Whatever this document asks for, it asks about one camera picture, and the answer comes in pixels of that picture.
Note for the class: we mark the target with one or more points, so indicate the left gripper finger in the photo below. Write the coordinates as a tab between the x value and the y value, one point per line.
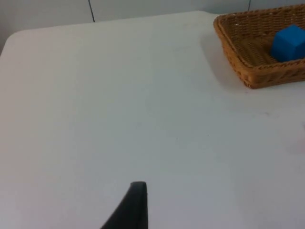
133	210

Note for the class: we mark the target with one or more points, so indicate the pale brown wicker basket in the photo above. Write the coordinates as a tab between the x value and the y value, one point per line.
252	64

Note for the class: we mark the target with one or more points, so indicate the blue cube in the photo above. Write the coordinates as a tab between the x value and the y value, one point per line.
288	44

